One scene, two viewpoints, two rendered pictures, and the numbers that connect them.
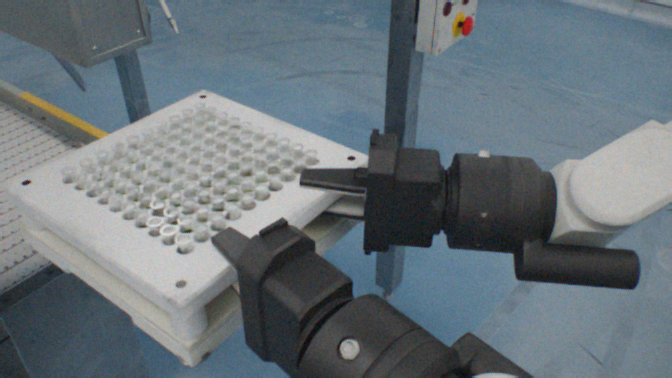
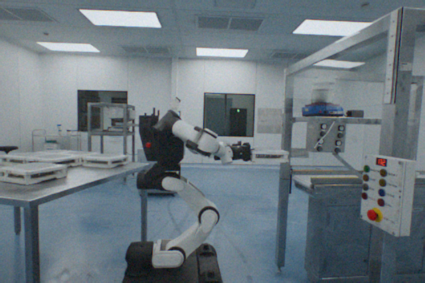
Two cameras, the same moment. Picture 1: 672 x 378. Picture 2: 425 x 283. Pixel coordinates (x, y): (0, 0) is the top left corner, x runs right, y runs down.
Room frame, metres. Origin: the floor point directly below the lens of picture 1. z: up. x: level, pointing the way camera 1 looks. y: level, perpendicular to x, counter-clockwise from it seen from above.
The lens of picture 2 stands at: (1.42, -1.32, 1.17)
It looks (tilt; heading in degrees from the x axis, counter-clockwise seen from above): 4 degrees down; 136
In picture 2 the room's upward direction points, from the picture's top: 2 degrees clockwise
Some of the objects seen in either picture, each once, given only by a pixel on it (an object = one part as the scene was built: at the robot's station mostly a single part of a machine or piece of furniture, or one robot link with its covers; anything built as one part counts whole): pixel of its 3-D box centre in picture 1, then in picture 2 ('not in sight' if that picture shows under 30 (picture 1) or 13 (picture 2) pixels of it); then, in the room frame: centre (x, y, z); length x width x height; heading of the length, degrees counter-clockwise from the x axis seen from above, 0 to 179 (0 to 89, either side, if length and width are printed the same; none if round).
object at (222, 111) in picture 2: not in sight; (228, 115); (-3.08, 3.69, 1.43); 1.38 x 0.01 x 1.16; 48
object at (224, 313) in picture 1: (203, 217); (264, 157); (0.45, 0.13, 0.95); 0.24 x 0.24 x 0.02; 52
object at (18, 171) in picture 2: not in sight; (33, 168); (-0.33, -1.07, 0.88); 0.25 x 0.24 x 0.02; 117
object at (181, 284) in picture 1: (195, 178); (264, 151); (0.46, 0.14, 1.00); 0.25 x 0.24 x 0.02; 52
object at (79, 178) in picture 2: not in sight; (20, 169); (-0.79, -1.09, 0.80); 1.50 x 1.10 x 0.04; 32
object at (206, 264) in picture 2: not in sight; (172, 264); (0.08, -0.35, 0.19); 0.64 x 0.52 x 0.33; 52
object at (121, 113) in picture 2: not in sight; (123, 144); (-3.02, 0.72, 0.75); 1.43 x 1.06 x 1.50; 48
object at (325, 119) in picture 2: not in sight; (340, 121); (0.78, 0.61, 1.22); 0.62 x 0.38 x 0.04; 53
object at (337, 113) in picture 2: not in sight; (322, 111); (0.72, 0.43, 1.28); 0.21 x 0.20 x 0.09; 143
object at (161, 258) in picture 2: not in sight; (169, 252); (0.06, -0.38, 0.28); 0.21 x 0.20 x 0.13; 52
